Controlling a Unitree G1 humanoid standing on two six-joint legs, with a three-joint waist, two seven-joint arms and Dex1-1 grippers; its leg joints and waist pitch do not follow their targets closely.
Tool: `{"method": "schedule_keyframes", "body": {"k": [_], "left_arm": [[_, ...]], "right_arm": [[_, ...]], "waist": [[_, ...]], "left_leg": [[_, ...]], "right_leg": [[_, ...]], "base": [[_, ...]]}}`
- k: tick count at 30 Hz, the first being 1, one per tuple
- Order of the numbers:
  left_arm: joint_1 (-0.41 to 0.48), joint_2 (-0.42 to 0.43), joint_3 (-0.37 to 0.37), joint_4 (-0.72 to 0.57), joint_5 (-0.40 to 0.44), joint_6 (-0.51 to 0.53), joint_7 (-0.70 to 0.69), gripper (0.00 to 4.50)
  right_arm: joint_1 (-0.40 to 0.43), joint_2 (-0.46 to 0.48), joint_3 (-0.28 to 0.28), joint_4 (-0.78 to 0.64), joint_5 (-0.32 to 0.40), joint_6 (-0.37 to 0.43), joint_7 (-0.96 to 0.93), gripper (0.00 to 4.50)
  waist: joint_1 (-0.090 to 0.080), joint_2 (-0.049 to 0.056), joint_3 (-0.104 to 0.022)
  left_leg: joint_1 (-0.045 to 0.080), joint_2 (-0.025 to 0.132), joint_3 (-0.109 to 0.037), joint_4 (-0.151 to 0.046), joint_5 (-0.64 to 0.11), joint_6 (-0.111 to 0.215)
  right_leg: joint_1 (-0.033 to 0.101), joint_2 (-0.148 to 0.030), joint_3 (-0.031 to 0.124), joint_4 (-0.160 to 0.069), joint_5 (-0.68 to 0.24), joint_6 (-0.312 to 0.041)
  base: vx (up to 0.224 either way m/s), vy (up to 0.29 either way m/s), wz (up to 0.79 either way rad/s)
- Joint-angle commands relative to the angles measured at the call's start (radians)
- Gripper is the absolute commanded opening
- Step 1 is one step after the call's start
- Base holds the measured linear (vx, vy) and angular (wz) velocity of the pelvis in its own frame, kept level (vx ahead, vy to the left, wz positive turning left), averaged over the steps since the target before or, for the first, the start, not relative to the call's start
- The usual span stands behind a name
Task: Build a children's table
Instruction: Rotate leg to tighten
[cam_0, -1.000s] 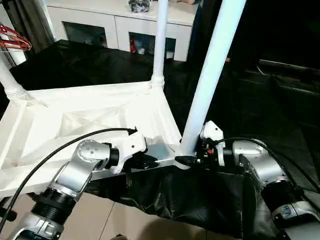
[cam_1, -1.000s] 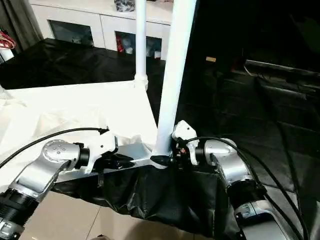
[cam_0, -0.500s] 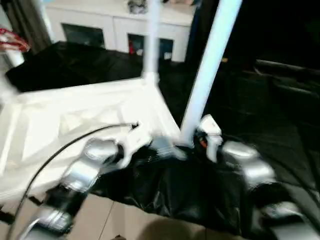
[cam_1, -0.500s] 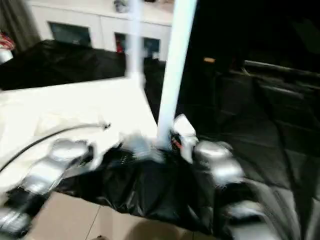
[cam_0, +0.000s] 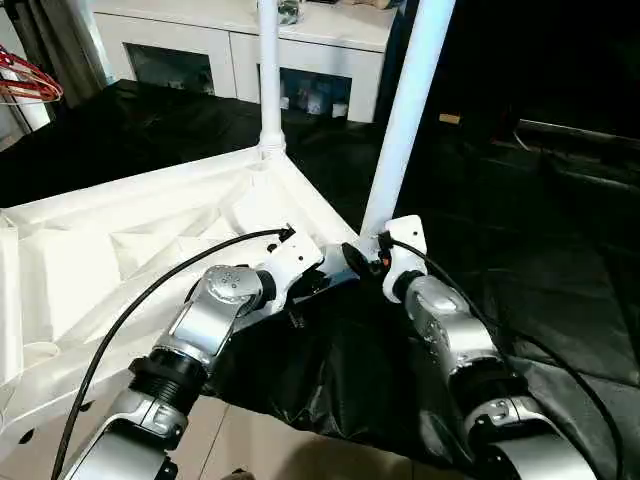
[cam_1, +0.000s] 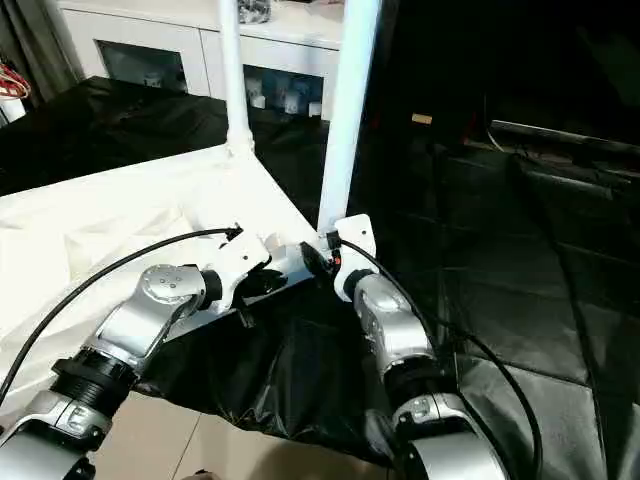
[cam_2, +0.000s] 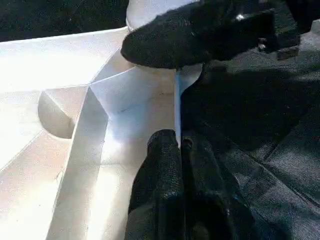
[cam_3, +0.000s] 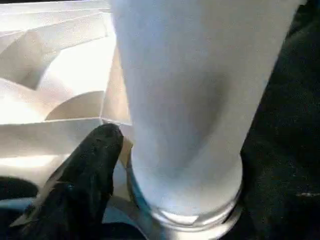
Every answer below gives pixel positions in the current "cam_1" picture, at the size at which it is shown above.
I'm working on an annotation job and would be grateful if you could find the white plastic table leg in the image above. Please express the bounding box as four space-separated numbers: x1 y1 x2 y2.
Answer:
216 0 257 157
316 0 385 247

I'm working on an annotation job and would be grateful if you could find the white plastic table top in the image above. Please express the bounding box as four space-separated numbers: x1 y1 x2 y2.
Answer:
0 138 327 407

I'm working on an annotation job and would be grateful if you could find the white patterned jug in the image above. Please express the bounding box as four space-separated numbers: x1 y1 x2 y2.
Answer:
283 82 310 115

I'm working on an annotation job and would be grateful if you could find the black work mat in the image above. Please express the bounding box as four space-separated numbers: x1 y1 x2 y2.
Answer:
0 74 640 480

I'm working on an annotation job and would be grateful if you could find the white sideboard cabinet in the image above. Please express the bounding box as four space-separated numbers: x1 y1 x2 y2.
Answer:
57 0 347 122

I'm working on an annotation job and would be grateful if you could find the grey crumpled object on cabinet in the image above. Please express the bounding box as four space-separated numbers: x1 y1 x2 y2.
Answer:
234 0 275 26

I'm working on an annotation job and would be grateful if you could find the white plastic bin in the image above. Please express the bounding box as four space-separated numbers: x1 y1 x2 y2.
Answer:
0 97 26 126

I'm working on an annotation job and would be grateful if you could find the grey curtain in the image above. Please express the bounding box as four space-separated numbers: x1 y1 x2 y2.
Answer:
0 0 87 107

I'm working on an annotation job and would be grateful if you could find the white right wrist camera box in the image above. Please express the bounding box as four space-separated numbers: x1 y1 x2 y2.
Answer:
326 213 377 305

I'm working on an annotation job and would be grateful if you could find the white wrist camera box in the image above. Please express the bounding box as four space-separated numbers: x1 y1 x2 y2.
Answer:
326 213 377 305
203 226 275 317

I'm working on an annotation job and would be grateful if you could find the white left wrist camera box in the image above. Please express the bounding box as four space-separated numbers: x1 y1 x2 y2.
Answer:
203 226 275 317

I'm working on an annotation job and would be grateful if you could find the red wire bundle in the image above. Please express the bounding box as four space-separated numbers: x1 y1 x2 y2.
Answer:
0 61 33 102

